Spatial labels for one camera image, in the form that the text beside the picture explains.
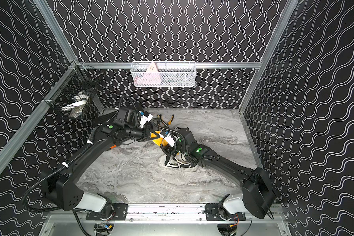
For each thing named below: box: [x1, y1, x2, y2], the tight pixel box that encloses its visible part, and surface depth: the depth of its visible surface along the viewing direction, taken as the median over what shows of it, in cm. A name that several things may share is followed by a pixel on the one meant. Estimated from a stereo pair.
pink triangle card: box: [145, 61, 159, 73], surface depth 90 cm
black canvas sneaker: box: [158, 152, 199, 171], surface depth 87 cm
